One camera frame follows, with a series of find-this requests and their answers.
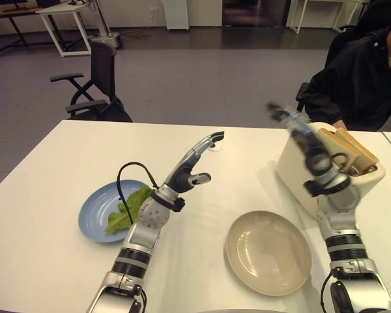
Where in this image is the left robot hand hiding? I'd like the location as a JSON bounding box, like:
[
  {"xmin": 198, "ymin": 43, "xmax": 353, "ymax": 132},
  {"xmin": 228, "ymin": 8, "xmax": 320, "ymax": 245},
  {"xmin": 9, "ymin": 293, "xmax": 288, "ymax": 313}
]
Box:
[{"xmin": 163, "ymin": 130, "xmax": 225, "ymax": 196}]

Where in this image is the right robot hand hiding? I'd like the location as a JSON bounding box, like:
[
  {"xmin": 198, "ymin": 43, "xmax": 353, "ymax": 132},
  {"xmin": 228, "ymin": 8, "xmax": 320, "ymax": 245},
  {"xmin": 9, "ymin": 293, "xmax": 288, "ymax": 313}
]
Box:
[{"xmin": 267, "ymin": 102, "xmax": 336, "ymax": 179}]

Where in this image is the bread slice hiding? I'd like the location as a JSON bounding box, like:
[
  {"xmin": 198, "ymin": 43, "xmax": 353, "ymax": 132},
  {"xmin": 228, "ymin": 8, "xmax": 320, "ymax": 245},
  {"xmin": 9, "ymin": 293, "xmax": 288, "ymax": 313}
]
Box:
[
  {"xmin": 336, "ymin": 127, "xmax": 380, "ymax": 171},
  {"xmin": 319, "ymin": 128, "xmax": 363, "ymax": 173}
]

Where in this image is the cream toaster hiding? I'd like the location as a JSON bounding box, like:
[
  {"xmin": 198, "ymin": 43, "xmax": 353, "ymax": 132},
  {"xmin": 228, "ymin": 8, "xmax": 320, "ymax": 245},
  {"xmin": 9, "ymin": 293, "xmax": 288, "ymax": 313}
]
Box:
[{"xmin": 275, "ymin": 122, "xmax": 386, "ymax": 220}]

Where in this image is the green lettuce leaf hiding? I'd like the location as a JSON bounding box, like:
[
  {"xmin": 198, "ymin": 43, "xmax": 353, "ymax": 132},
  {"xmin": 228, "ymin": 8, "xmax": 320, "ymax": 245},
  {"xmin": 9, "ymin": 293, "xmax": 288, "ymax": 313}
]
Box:
[{"xmin": 104, "ymin": 185, "xmax": 153, "ymax": 235}]

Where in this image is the person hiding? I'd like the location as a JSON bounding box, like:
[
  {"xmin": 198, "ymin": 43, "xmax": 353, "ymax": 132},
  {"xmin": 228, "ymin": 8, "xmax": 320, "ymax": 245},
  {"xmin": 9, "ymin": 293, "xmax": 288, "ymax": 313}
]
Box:
[{"xmin": 302, "ymin": 0, "xmax": 391, "ymax": 132}]

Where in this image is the blue plate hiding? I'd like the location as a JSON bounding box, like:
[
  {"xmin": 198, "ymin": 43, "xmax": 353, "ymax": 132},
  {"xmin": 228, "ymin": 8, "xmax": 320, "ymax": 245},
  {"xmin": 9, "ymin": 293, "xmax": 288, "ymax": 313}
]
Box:
[{"xmin": 78, "ymin": 179, "xmax": 152, "ymax": 244}]

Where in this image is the beige plate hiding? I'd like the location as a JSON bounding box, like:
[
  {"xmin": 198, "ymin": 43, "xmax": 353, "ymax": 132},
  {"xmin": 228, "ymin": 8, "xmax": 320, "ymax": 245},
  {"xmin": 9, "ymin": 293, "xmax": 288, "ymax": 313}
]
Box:
[{"xmin": 226, "ymin": 210, "xmax": 313, "ymax": 297}]

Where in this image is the silver monitor stand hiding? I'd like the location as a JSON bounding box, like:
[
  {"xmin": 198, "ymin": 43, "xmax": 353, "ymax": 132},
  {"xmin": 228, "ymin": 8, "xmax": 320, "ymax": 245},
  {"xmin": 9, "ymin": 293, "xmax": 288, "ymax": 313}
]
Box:
[{"xmin": 84, "ymin": 0, "xmax": 122, "ymax": 50}]

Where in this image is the black cable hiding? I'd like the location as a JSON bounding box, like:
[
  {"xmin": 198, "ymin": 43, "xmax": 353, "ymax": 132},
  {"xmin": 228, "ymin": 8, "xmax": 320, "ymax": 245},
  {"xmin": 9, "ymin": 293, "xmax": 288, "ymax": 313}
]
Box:
[
  {"xmin": 320, "ymin": 267, "xmax": 338, "ymax": 313},
  {"xmin": 116, "ymin": 162, "xmax": 160, "ymax": 226}
]

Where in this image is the white table frame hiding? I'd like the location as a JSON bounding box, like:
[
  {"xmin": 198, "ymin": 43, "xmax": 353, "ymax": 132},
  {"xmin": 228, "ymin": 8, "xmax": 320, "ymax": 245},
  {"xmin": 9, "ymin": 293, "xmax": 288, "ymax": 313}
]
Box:
[{"xmin": 35, "ymin": 0, "xmax": 100, "ymax": 58}]

